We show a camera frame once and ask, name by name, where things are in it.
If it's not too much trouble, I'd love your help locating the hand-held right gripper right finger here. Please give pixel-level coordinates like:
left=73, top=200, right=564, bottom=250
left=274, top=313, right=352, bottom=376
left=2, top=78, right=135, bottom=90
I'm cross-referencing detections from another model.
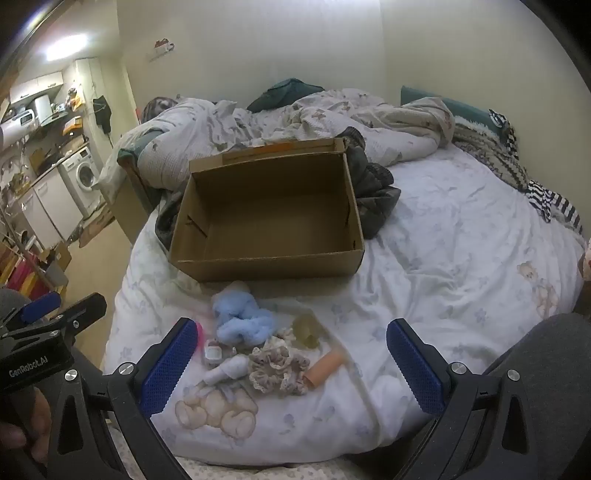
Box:
left=386, top=318, right=561, bottom=480

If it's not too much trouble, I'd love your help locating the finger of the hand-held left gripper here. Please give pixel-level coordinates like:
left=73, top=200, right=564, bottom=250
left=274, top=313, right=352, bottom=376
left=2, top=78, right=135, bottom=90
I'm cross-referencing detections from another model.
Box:
left=54, top=292, right=108, bottom=339
left=20, top=290, right=64, bottom=325

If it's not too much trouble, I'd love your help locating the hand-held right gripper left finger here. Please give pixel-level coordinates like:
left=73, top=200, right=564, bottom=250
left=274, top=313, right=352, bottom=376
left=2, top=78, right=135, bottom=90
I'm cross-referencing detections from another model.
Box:
left=48, top=318, right=199, bottom=480

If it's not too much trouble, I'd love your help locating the small white container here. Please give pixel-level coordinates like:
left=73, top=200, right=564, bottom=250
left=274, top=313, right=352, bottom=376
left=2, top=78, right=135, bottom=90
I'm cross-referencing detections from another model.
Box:
left=204, top=340, right=225, bottom=368

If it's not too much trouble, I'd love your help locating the light blue fluffy scrunchie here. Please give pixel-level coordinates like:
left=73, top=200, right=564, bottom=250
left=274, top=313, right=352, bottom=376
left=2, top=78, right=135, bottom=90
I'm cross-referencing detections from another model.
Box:
left=211, top=281, right=278, bottom=347

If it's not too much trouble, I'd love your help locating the tan foam tube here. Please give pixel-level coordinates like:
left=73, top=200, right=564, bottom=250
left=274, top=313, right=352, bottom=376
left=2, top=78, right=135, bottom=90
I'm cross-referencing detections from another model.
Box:
left=305, top=351, right=347, bottom=387

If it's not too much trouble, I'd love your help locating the beige lace scrunchie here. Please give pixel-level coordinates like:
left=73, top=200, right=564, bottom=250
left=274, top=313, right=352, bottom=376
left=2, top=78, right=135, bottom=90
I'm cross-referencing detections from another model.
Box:
left=248, top=344, right=311, bottom=397

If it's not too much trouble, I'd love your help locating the yellowish translucent soft item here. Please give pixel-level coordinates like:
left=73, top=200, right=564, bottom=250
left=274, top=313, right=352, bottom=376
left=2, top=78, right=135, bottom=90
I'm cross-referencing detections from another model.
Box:
left=293, top=314, right=331, bottom=350

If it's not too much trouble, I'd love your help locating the brown cardboard box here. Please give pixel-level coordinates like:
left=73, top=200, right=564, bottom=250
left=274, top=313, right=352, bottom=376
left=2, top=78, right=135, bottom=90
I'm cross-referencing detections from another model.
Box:
left=168, top=137, right=366, bottom=283

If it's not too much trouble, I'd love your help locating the person's left hand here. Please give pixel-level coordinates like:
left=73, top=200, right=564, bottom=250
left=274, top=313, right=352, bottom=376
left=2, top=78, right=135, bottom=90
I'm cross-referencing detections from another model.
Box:
left=0, top=387, right=51, bottom=464

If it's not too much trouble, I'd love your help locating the person's left leg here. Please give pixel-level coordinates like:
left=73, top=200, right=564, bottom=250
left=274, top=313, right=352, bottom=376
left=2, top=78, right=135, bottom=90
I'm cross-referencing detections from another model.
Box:
left=0, top=287, right=30, bottom=321

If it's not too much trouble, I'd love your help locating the person's leg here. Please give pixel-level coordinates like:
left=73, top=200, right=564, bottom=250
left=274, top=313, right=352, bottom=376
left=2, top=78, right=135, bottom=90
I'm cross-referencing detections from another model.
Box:
left=0, top=287, right=30, bottom=321
left=480, top=313, right=591, bottom=480

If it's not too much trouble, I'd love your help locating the colourful wooden rack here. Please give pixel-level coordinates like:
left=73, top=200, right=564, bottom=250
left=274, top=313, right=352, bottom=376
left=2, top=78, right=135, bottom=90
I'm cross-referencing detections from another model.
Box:
left=0, top=237, right=52, bottom=297

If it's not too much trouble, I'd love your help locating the white cabinet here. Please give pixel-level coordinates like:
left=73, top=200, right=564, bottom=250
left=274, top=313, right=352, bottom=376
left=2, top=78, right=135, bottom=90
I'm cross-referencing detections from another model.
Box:
left=17, top=173, right=80, bottom=241

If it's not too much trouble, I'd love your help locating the white washing machine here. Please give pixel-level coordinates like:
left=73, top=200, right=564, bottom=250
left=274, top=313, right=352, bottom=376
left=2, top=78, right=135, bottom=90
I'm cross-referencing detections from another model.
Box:
left=58, top=146, right=105, bottom=219

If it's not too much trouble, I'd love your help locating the person's right leg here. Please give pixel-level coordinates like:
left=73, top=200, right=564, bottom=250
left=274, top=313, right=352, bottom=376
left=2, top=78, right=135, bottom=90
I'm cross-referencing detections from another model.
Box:
left=480, top=313, right=591, bottom=480

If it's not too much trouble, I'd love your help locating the dark patterned clothing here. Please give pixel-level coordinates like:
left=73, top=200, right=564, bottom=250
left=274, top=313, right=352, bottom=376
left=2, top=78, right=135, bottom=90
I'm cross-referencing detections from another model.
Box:
left=154, top=127, right=402, bottom=247

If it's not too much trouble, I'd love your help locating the white microwave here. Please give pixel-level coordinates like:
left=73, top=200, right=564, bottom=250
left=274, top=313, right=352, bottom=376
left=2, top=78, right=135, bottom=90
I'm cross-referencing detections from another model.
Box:
left=1, top=108, right=38, bottom=136

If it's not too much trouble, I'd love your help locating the white round appliance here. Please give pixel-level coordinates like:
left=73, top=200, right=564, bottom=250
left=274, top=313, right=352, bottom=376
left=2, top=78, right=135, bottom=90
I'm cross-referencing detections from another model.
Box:
left=34, top=95, right=53, bottom=126

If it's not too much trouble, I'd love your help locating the black hanging garment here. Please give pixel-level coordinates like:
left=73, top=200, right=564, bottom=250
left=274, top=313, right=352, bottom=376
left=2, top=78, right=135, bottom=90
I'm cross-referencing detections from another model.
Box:
left=92, top=95, right=114, bottom=135

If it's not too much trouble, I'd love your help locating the brown patterned cloth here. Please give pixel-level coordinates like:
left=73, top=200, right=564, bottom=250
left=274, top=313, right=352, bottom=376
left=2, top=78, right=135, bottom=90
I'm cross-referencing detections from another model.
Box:
left=141, top=96, right=179, bottom=123

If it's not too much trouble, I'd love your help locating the black and white striped cloth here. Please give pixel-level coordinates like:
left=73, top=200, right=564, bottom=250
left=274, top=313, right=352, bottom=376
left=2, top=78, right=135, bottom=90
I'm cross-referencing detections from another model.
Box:
left=488, top=109, right=584, bottom=232

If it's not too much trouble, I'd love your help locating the beige knitted blanket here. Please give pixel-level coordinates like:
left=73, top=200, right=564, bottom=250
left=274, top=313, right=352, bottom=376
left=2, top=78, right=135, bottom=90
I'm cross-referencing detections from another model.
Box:
left=451, top=115, right=533, bottom=191

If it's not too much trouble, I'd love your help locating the teal pillow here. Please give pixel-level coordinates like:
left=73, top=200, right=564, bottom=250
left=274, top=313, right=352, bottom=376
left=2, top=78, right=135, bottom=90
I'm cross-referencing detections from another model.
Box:
left=400, top=85, right=502, bottom=139

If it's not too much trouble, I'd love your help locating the white printed quilt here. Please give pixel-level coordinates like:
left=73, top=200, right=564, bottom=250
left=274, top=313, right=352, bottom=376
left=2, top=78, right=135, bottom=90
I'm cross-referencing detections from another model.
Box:
left=99, top=89, right=458, bottom=191

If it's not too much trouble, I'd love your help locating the dark green pillow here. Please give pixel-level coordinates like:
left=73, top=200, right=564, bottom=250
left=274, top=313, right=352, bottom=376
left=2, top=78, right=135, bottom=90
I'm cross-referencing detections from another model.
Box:
left=247, top=78, right=325, bottom=113

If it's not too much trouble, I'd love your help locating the wooden bed frame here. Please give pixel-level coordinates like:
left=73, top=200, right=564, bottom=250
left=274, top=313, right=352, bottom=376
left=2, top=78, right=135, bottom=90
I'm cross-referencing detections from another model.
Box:
left=117, top=156, right=158, bottom=246

